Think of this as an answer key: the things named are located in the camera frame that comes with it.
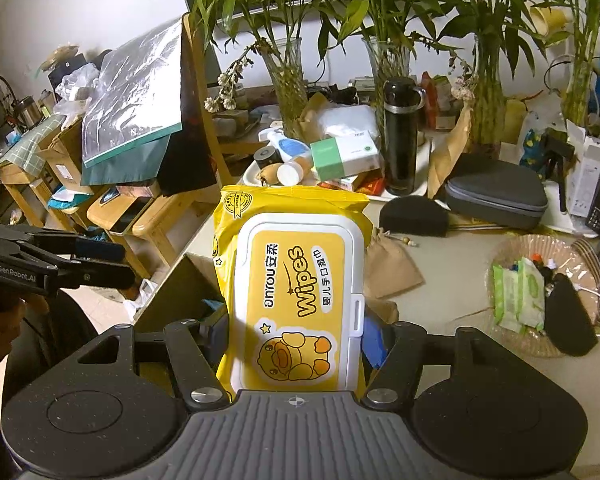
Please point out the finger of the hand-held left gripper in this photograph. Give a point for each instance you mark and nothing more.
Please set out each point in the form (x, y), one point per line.
(100, 251)
(105, 275)

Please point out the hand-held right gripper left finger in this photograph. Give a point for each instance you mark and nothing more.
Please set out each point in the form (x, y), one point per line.
(190, 355)

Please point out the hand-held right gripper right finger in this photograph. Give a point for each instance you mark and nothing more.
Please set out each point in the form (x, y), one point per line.
(377, 342)

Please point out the yellow wipes pack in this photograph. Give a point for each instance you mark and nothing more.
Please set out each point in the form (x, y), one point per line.
(290, 285)

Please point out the black soft cloth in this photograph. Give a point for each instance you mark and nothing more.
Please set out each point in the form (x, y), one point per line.
(412, 217)

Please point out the clear woven plastic basket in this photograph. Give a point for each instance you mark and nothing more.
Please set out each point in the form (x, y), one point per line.
(520, 252)

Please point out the black soft pouch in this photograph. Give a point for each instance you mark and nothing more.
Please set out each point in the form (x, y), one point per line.
(570, 317)

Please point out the wooden stool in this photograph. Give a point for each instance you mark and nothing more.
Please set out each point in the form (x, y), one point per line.
(100, 220)

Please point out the black smartphone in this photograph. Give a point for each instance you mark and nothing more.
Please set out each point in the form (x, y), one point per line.
(127, 215)

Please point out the person's left leg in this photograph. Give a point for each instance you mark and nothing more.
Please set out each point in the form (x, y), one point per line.
(55, 340)

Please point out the small cardboard box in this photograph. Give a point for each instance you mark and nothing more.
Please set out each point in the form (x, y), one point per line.
(60, 155)

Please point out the small green wipes packet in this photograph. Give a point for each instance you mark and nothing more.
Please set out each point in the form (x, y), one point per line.
(505, 295)
(532, 290)

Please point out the steel mug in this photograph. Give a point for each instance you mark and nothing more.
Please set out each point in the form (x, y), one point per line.
(27, 110)

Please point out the red and white flat box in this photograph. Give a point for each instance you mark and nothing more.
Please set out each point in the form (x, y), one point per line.
(360, 184)

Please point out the silver foil bag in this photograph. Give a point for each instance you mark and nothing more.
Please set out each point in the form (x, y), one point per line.
(130, 90)

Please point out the white plastic bag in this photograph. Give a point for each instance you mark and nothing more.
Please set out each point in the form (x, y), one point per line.
(77, 87)

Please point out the white plastic tray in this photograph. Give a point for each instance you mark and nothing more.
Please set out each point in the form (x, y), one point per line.
(248, 176)

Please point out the wooden chair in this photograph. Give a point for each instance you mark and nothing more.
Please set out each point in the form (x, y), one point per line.
(200, 110)

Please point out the tan pouch with carabiner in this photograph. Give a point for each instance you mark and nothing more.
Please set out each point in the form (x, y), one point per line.
(269, 176)

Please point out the grey zip case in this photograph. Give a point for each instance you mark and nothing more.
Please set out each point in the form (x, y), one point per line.
(495, 195)

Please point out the green and white carton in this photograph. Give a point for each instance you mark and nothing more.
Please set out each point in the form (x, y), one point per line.
(340, 157)

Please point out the white round jar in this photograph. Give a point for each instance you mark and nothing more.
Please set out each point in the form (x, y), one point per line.
(290, 172)

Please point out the black round speaker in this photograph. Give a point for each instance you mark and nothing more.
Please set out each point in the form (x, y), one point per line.
(266, 156)

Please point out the black thermos bottle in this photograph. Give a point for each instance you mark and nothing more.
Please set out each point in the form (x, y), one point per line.
(400, 150)

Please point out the brown paper bag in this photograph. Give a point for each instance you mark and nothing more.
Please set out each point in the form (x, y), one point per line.
(447, 160)

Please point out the white and blue lotion bottle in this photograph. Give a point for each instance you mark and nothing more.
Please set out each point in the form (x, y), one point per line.
(290, 146)

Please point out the white plastic package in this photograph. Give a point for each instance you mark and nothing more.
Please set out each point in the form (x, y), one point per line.
(345, 120)

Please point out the crumpled brown paper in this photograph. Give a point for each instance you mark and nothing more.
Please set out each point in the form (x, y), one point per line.
(312, 112)

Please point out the bamboo plant in glass vase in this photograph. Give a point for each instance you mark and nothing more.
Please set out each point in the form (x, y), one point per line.
(577, 90)
(287, 95)
(380, 60)
(487, 110)

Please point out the blue duck print bag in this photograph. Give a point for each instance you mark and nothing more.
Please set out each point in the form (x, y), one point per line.
(532, 149)

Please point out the orange snack packet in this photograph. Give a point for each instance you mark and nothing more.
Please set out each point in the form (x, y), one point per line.
(435, 100)

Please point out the small black tripod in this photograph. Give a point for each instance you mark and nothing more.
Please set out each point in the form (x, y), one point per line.
(557, 152)

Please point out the dried white flower bunch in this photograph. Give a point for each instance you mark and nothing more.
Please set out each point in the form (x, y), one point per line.
(462, 85)

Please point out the tan tape roll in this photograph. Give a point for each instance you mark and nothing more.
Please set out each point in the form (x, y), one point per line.
(550, 20)

